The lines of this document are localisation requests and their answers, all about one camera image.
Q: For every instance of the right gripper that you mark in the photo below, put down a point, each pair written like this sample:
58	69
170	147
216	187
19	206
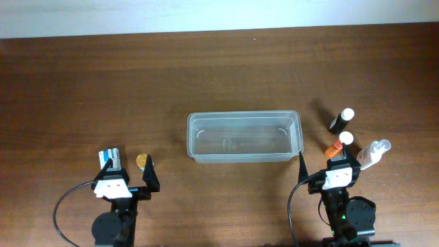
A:
315	186

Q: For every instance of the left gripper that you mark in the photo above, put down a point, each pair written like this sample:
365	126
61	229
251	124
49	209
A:
138	192

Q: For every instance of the small jar gold lid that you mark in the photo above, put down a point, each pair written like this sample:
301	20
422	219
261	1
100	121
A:
144	161

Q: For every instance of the white blue red box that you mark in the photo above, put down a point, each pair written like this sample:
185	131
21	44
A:
107	154

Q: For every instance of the orange bottle white cap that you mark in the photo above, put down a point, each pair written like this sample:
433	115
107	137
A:
344	137

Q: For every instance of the black bottle white cap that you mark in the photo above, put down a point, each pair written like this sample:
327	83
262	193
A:
341	121

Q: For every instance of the white squeeze bottle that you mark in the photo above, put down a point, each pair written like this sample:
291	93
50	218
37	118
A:
372	153

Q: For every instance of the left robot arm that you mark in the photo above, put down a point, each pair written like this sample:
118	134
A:
117	226

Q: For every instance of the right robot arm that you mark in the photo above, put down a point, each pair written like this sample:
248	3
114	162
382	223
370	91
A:
351	219

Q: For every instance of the clear plastic container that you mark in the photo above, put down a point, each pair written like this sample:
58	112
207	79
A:
244	136

